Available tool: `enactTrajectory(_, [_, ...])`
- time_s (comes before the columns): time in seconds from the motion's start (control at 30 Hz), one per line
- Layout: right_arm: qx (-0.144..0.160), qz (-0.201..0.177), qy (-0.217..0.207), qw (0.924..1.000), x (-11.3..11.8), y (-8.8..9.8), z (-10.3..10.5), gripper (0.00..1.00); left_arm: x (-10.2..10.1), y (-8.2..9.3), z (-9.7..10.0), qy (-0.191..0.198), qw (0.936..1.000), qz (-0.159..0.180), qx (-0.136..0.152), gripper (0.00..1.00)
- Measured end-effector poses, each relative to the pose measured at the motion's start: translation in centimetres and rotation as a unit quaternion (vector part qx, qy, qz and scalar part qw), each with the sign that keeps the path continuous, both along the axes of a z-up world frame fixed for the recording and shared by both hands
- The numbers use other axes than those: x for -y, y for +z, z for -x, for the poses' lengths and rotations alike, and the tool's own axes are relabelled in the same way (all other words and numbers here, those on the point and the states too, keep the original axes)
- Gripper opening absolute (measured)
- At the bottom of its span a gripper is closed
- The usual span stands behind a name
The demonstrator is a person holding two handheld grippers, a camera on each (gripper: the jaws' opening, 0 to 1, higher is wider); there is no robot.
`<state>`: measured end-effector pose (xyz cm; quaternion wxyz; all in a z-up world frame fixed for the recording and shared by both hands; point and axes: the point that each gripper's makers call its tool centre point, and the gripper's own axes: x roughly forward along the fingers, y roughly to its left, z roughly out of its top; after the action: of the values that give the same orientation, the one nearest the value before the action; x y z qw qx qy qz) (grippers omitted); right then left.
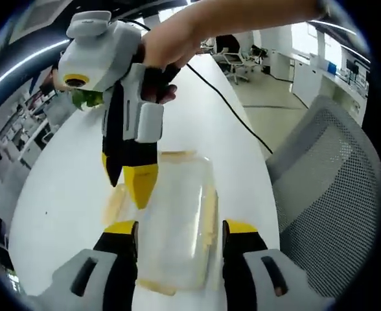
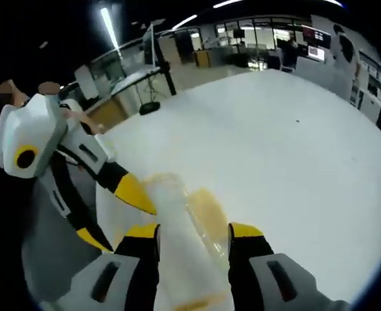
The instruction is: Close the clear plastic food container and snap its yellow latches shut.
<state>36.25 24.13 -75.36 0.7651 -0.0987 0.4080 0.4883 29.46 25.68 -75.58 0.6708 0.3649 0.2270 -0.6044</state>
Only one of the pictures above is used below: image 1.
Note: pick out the white counter cabinets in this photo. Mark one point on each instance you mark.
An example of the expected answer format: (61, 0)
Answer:
(310, 81)

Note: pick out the blue storage box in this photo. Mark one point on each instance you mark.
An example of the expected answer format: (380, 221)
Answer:
(331, 68)

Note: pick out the ceiling air vent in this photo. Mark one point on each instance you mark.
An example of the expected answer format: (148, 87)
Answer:
(35, 16)

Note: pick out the green potted plant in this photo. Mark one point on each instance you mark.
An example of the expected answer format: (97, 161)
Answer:
(87, 98)

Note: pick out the white storage shelves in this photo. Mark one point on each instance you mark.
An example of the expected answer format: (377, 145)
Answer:
(28, 126)

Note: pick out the grey mesh office chair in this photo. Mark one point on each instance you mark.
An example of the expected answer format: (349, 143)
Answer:
(326, 194)

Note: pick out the person's right hand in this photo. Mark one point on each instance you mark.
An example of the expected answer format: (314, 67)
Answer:
(164, 52)

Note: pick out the clear box with yellow buckles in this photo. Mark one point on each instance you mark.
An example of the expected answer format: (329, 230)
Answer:
(177, 226)

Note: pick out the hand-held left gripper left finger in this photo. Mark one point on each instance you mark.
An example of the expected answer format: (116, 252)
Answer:
(112, 269)

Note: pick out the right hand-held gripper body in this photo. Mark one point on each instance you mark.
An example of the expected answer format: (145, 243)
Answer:
(96, 55)

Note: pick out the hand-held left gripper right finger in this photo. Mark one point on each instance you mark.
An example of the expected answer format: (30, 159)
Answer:
(249, 275)

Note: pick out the white swivel chair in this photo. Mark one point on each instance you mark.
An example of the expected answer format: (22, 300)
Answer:
(239, 66)

